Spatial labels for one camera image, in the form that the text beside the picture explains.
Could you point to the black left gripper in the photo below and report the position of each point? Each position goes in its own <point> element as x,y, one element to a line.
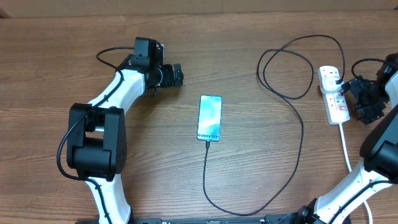
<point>169,79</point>

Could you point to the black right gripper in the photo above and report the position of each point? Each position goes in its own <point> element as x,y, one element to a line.
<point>368,114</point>

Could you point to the Samsung Galaxy smartphone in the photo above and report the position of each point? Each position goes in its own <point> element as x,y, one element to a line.
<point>209,118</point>

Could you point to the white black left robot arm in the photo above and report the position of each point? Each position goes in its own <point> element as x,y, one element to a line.
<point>96,140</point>

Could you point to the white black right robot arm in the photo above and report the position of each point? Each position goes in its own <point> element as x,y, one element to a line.
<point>377,166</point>

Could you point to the white charger plug adapter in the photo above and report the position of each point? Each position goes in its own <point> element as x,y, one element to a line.
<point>330,85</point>

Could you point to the white power strip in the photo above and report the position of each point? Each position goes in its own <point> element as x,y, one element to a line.
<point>335,104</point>

